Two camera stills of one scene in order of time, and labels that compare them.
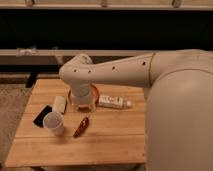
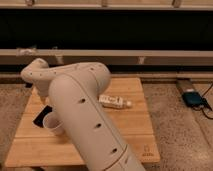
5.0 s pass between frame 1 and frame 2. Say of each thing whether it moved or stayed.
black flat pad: stayed
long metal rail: stayed
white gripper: moved
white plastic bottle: stayed
